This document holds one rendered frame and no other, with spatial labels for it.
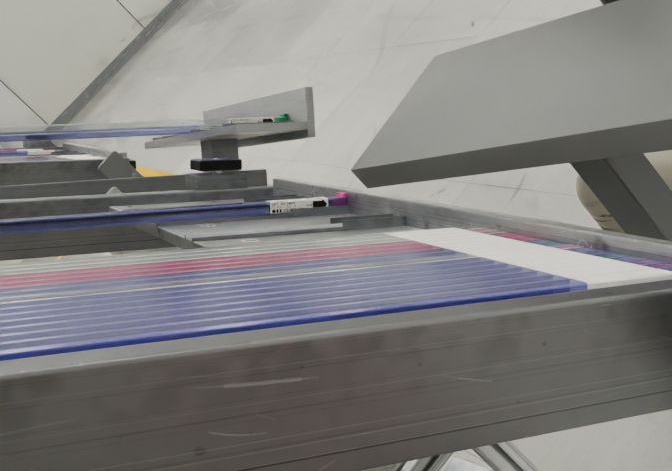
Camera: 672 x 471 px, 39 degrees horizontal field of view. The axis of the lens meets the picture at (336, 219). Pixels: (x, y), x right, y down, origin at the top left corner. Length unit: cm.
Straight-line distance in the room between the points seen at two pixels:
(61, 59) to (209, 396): 821
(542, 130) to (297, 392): 72
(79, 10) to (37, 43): 46
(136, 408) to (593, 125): 72
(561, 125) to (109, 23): 774
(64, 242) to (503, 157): 50
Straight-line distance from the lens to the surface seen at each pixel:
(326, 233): 78
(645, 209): 124
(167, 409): 37
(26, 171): 181
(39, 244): 104
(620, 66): 108
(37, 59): 853
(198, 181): 108
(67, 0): 861
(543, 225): 66
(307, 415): 40
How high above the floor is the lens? 107
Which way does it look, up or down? 22 degrees down
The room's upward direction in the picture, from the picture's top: 44 degrees counter-clockwise
